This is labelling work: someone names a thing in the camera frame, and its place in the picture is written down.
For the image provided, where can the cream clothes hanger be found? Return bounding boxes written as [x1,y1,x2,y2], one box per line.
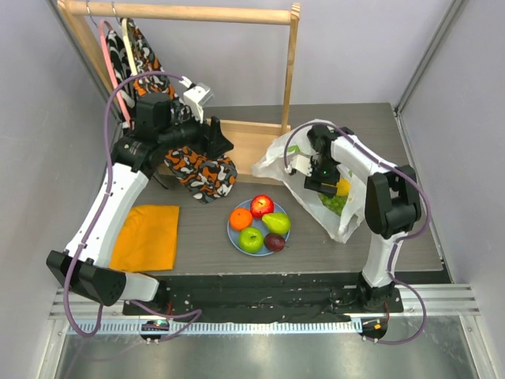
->
[121,17,138,76]

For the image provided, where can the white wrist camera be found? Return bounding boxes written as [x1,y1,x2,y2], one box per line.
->
[179,76,213,123]
[285,153,312,177]

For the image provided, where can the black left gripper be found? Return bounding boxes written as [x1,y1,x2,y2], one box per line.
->
[159,105,234,160]

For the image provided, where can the black white zebra garment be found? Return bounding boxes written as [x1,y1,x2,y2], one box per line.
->
[104,30,169,190]

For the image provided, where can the orange grey patterned garment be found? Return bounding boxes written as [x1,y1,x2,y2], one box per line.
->
[129,19,237,204]

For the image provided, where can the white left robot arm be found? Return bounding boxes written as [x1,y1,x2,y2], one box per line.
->
[47,84,234,315]

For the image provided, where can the wooden clothes rack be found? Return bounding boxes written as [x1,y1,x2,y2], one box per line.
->
[57,1,301,184]

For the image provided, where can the pink clothes hanger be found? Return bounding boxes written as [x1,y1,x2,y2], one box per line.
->
[98,19,136,130]

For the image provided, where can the white plastic bag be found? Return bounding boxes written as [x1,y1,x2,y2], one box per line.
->
[252,118,366,243]

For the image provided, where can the dark red fake plum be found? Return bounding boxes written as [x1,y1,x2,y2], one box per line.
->
[264,233,286,253]

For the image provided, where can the red fake apple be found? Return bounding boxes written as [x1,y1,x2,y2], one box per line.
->
[249,194,275,219]

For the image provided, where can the yellow fake mango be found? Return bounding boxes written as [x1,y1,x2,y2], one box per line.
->
[336,178,351,197]

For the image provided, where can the orange folded cloth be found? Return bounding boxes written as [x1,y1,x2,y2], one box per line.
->
[109,205,180,272]

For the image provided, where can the fake orange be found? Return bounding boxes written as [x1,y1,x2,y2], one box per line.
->
[229,208,253,231]

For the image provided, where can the green fake apple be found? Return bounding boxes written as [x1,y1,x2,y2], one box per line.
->
[238,227,264,254]

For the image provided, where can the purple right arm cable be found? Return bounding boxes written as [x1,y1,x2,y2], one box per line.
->
[282,121,431,345]

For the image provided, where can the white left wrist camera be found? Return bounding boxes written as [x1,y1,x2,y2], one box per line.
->
[179,76,213,123]

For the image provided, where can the green fake pear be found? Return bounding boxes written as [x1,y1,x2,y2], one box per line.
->
[261,212,291,235]

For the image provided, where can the green fake grapes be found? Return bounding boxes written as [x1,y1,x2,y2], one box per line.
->
[320,194,347,216]

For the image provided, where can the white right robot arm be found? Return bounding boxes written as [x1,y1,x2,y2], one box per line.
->
[304,122,422,312]

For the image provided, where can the blue plastic plate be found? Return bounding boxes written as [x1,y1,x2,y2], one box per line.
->
[227,199,290,257]

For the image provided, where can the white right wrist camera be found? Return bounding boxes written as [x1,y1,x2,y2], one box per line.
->
[285,153,312,177]

